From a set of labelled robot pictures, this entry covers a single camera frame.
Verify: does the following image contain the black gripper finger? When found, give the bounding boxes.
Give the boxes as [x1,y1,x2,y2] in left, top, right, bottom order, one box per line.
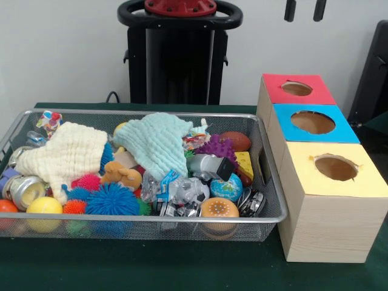
[313,0,327,22]
[284,0,296,22]

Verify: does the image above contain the multicoloured knotted cloth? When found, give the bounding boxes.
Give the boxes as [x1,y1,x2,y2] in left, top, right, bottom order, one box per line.
[36,110,64,140]

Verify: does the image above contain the wooden box with three holes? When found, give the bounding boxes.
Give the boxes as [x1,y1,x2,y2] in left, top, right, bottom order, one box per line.
[256,73,388,263]

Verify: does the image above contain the shallow metal mesh bin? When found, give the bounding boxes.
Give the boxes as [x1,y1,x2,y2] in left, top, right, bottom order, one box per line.
[0,108,288,243]

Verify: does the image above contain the dark green table cloth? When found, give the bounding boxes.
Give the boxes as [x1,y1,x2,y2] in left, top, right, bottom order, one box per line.
[0,102,388,291]
[363,112,388,130]

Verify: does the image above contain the brown toy football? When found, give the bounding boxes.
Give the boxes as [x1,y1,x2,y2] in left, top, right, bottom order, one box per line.
[218,130,252,152]

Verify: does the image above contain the purple spiky ball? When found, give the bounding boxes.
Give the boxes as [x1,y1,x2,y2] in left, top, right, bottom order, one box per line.
[195,134,240,166]

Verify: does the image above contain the yellow cheese toy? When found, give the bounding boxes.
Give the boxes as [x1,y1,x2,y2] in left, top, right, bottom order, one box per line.
[235,150,255,182]

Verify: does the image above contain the blue globe ball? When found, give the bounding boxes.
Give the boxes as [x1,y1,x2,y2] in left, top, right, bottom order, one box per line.
[210,172,244,202]

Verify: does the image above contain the light blue muslin cloth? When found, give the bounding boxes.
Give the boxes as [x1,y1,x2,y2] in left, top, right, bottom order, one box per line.
[112,112,195,180]

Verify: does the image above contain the toy burger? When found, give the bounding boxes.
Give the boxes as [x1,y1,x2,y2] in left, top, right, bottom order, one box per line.
[200,196,240,240]

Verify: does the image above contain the large blue spiky ball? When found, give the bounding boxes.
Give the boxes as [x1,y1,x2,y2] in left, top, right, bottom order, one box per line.
[85,182,140,216]

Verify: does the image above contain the cream muslin cloth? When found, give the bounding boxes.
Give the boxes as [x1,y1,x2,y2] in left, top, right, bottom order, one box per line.
[14,121,109,206]

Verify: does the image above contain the yellow smooth ball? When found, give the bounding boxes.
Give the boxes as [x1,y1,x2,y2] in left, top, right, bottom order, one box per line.
[26,196,64,233]

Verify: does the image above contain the orange smooth ball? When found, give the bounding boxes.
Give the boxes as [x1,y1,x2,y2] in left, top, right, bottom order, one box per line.
[0,199,19,230]

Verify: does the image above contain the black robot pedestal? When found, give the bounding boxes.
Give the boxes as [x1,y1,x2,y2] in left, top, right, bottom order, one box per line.
[117,0,244,105]

